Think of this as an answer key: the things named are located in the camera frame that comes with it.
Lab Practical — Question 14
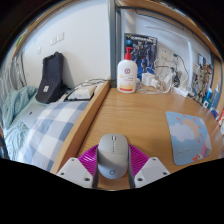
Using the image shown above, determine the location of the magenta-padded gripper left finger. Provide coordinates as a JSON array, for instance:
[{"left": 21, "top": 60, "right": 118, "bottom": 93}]
[{"left": 56, "top": 143, "right": 101, "bottom": 190}]

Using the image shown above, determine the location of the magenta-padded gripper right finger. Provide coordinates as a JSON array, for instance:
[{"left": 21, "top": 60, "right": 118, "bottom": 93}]
[{"left": 128, "top": 143, "right": 172, "bottom": 190}]

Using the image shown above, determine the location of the grey computer mouse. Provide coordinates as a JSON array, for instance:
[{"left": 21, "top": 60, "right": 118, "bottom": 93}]
[{"left": 96, "top": 133, "right": 130, "bottom": 180}]

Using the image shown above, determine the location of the blue cloud print mouse pad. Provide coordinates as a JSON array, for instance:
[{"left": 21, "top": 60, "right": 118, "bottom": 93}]
[{"left": 165, "top": 111, "right": 213, "bottom": 166}]

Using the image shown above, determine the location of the blue white checked pillow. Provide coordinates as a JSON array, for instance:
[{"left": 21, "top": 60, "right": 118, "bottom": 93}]
[{"left": 16, "top": 100, "right": 89, "bottom": 173}]

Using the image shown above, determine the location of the silver laptop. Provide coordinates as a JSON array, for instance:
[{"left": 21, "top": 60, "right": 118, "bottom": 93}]
[{"left": 18, "top": 103, "right": 48, "bottom": 129}]

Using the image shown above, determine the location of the white flat box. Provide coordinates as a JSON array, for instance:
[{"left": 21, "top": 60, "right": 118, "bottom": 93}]
[{"left": 64, "top": 84, "right": 98, "bottom": 102}]

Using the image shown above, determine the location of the white power strip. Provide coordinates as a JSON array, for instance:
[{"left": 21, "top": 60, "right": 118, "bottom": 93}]
[{"left": 173, "top": 85, "right": 192, "bottom": 98}]

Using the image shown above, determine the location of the teal blanket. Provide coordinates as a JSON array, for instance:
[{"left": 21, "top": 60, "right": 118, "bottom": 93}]
[{"left": 1, "top": 85, "right": 38, "bottom": 129}]

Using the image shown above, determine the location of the white charger block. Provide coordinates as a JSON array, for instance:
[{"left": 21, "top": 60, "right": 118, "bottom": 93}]
[{"left": 141, "top": 72, "right": 156, "bottom": 88}]

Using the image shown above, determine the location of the black bag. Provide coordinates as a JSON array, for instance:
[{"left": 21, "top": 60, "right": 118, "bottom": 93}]
[{"left": 35, "top": 51, "right": 68, "bottom": 104}]

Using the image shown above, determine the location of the small blue capped tube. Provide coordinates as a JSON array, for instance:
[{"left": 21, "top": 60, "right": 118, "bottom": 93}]
[{"left": 204, "top": 87, "right": 213, "bottom": 103}]

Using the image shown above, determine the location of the blue spray bottle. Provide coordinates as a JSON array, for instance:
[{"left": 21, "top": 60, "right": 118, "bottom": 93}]
[{"left": 211, "top": 81, "right": 222, "bottom": 109}]

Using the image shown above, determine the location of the beige robot figure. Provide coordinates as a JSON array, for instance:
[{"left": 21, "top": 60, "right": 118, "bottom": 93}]
[{"left": 192, "top": 68, "right": 210, "bottom": 101}]

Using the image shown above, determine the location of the white lotion bottle red pump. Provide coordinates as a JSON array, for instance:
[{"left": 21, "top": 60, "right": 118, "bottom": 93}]
[{"left": 116, "top": 46, "right": 139, "bottom": 94}]

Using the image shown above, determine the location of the colourful printed box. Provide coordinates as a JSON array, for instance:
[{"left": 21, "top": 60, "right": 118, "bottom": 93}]
[{"left": 197, "top": 53, "right": 214, "bottom": 84}]

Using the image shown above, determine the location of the white desk lamp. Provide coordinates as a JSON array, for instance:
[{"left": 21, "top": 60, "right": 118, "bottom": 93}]
[{"left": 144, "top": 23, "right": 195, "bottom": 88}]

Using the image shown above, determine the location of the dark blue robot model box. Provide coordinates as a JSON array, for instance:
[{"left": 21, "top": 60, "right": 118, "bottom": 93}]
[{"left": 123, "top": 32, "right": 158, "bottom": 79}]

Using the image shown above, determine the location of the white cable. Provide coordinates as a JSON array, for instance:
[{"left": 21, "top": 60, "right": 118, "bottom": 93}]
[{"left": 134, "top": 59, "right": 176, "bottom": 96}]

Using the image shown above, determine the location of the black plug cable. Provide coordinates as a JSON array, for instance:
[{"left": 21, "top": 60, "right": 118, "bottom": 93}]
[{"left": 172, "top": 52, "right": 190, "bottom": 86}]

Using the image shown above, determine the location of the white wall outlet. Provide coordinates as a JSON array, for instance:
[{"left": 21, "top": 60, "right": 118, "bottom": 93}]
[{"left": 158, "top": 46, "right": 174, "bottom": 63}]

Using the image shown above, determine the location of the white wall switch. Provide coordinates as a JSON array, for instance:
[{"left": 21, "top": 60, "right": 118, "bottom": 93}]
[{"left": 49, "top": 32, "right": 65, "bottom": 46}]

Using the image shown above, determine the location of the grey metal frame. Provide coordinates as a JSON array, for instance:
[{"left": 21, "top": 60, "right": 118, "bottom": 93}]
[{"left": 107, "top": 0, "right": 215, "bottom": 84}]

